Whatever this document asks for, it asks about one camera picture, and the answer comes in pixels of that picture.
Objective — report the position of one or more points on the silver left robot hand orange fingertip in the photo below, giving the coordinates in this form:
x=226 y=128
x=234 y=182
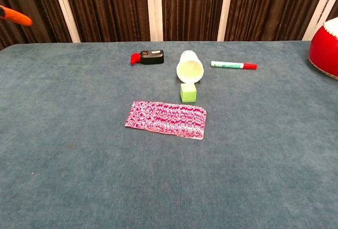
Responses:
x=16 y=17

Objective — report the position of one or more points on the spread of pink patterned cards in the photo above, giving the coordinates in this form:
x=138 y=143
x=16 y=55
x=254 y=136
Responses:
x=174 y=119

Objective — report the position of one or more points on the black bottle with red cap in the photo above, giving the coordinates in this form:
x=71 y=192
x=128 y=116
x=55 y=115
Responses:
x=151 y=57

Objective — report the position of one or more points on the blue table cloth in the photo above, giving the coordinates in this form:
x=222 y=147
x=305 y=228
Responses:
x=79 y=173

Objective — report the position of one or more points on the white paper cup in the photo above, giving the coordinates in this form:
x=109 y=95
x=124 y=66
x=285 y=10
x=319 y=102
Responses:
x=190 y=70

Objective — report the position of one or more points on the green cube block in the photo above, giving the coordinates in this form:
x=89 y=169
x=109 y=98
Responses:
x=188 y=93

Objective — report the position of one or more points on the white marker with red cap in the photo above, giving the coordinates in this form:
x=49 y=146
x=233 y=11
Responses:
x=229 y=65

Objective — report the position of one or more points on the red and white ball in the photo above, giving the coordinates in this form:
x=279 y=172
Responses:
x=326 y=52

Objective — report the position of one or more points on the white frame post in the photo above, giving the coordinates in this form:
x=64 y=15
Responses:
x=225 y=7
x=318 y=10
x=66 y=10
x=154 y=7

